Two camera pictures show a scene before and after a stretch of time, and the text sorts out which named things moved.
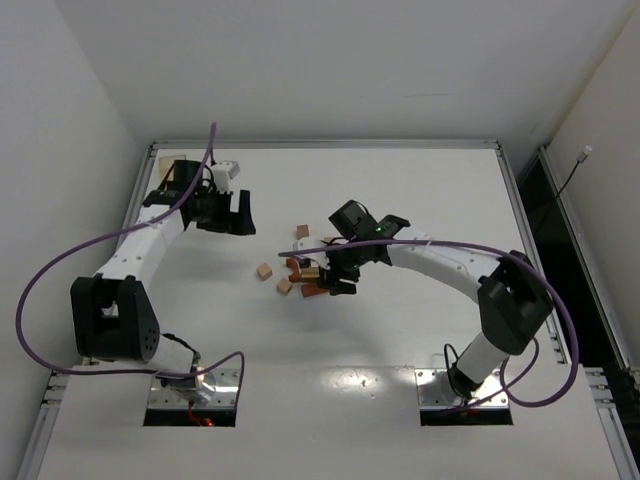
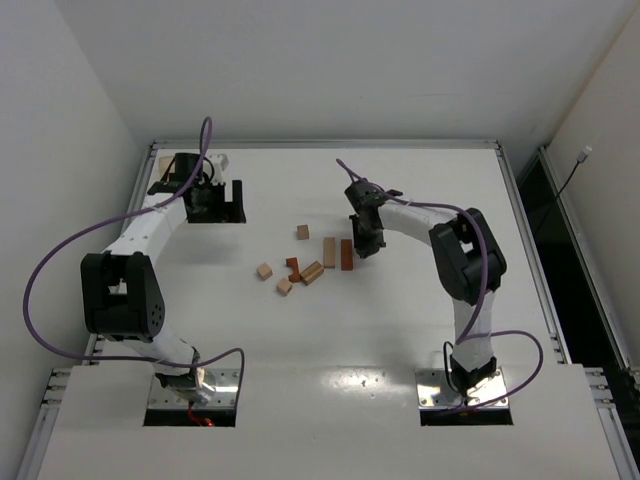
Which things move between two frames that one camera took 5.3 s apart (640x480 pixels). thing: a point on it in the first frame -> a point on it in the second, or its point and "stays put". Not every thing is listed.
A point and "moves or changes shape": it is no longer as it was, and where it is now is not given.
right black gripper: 334,272 -> 365,236
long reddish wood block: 309,290 moves or changes shape
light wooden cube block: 264,271 stays put
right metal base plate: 435,391 stays put
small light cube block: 302,231 stays put
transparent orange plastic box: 165,164 stays put
